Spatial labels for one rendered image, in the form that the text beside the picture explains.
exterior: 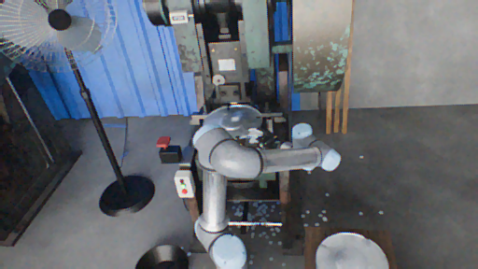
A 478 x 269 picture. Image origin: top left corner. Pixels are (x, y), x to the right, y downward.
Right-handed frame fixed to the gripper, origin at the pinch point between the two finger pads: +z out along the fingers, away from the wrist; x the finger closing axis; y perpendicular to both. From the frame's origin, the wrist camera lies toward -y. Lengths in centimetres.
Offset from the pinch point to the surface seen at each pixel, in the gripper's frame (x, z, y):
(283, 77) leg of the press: -2.9, 16.7, -44.7
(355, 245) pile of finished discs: 40, -55, -2
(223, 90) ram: -17.2, 15.2, 0.6
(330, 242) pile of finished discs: 40, -46, 3
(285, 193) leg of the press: 31.6, -17.1, -1.2
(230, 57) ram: -31.8, 13.5, -4.6
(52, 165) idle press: 68, 161, 56
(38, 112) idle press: 27, 167, 46
